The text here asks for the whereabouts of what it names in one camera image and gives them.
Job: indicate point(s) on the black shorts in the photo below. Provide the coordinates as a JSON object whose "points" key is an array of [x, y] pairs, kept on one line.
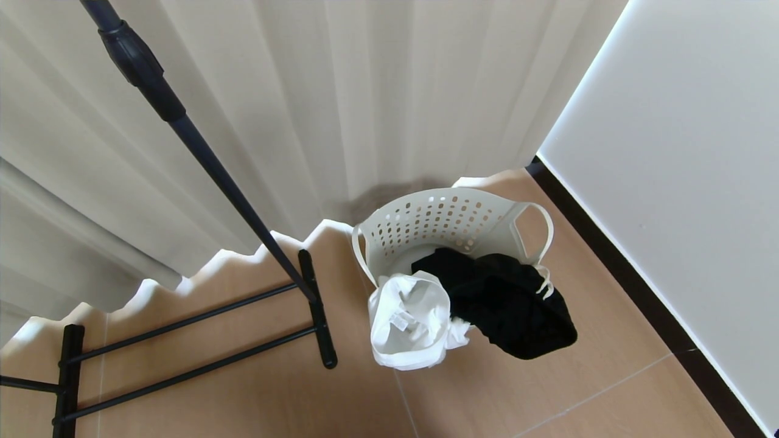
{"points": [[511, 310]]}

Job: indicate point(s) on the beige curtain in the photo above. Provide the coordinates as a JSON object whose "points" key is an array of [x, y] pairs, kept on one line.
{"points": [[365, 91]]}

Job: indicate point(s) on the white garment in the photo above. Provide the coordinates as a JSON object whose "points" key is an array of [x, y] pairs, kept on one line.
{"points": [[414, 322]]}

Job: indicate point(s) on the white laundry basket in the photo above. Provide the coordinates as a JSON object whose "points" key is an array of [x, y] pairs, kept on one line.
{"points": [[505, 213]]}

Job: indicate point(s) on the black clothes rack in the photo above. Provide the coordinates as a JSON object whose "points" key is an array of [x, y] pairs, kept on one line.
{"points": [[134, 55]]}

